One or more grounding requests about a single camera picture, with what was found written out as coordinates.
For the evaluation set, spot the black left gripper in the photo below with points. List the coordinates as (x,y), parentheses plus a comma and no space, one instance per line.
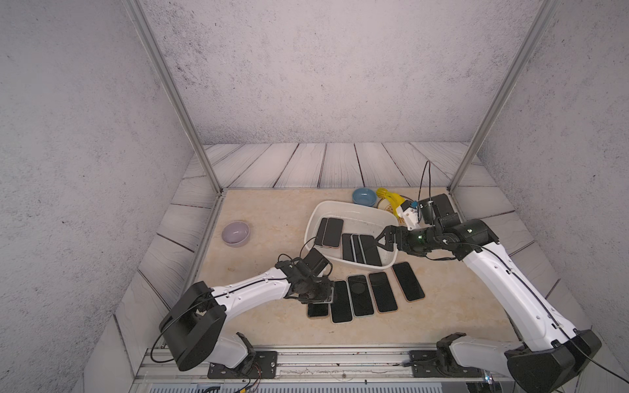
(328,284)

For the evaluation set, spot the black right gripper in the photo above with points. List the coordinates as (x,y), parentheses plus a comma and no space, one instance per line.
(402,243)

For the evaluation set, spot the cracked phone pink case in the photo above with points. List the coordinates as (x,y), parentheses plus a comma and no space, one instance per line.
(317,310)

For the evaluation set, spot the black phone dark case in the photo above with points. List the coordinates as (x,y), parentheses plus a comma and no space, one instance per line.
(365,250)

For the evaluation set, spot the black phone cream case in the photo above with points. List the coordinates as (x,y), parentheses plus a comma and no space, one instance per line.
(341,307)

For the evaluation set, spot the white plastic storage box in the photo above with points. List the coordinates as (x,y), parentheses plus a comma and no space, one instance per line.
(358,220)

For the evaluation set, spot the black phone pink case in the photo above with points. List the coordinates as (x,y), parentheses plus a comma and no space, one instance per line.
(408,282)
(382,292)

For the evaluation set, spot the black phone green case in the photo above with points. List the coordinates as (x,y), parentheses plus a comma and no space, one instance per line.
(360,295)

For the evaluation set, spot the black phone lilac case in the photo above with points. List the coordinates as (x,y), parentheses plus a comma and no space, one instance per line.
(320,232)

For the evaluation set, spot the black phone pink edge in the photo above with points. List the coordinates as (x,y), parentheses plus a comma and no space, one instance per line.
(347,248)

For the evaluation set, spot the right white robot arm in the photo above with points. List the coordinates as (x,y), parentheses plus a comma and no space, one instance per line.
(551,351)

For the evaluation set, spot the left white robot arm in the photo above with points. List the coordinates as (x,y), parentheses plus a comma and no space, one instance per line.
(195,328)

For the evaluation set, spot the yellow banana toy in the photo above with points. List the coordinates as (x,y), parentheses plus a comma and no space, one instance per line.
(395,200)

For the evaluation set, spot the blue ceramic bowl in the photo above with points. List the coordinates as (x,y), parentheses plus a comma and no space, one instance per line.
(364,197)

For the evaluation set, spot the lilac ceramic bowl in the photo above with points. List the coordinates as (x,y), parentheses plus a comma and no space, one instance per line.
(236,234)

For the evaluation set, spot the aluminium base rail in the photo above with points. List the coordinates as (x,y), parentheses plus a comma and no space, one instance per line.
(322,369)

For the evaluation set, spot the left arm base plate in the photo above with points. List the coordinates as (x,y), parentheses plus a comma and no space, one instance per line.
(261,365)

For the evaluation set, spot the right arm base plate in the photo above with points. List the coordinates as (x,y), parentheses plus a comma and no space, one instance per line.
(432,363)

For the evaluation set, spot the right aluminium frame post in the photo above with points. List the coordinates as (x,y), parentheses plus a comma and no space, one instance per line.
(527,48)

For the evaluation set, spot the aluminium frame post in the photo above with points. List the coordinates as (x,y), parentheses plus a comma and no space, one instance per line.
(527,48)
(141,24)

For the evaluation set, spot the left aluminium frame post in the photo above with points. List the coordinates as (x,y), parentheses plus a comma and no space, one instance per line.
(141,24)

